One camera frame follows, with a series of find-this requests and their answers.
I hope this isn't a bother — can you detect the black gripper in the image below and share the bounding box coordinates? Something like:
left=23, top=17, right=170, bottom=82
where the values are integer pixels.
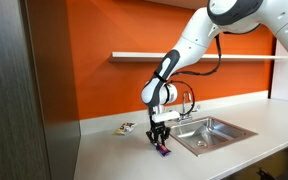
left=145, top=119, right=172, bottom=147

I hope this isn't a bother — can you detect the purple snack packet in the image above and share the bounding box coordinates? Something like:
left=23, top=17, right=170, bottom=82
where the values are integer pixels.
left=153, top=141, right=172, bottom=157

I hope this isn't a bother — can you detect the stainless steel sink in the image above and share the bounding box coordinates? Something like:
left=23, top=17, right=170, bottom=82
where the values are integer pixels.
left=168, top=115, right=259, bottom=157

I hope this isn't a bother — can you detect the chrome faucet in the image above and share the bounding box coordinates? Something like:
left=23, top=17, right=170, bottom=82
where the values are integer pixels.
left=176, top=91, right=202, bottom=125

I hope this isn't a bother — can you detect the dark wood tall cabinet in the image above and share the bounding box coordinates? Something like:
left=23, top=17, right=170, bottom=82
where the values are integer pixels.
left=0, top=0, right=82, bottom=180

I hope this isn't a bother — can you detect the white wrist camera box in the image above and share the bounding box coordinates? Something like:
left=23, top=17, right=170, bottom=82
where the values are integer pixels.
left=151, top=110, right=181, bottom=123

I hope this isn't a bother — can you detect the white wall shelf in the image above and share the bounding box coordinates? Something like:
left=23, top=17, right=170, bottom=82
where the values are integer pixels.
left=108, top=51, right=288, bottom=64

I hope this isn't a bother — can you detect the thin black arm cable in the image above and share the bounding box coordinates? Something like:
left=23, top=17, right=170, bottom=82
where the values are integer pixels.
left=168, top=33, right=223, bottom=117

